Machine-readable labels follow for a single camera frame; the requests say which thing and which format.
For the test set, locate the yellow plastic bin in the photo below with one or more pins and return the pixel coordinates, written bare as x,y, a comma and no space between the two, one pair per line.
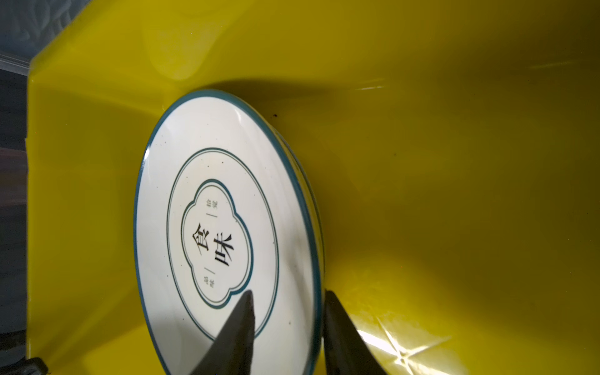
452,147

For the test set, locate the white plate teal rim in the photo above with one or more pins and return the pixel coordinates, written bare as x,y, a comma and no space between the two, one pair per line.
223,207

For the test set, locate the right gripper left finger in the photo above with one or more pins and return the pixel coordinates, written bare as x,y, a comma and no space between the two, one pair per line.
232,349

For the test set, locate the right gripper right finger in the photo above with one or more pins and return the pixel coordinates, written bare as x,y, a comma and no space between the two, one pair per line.
345,350

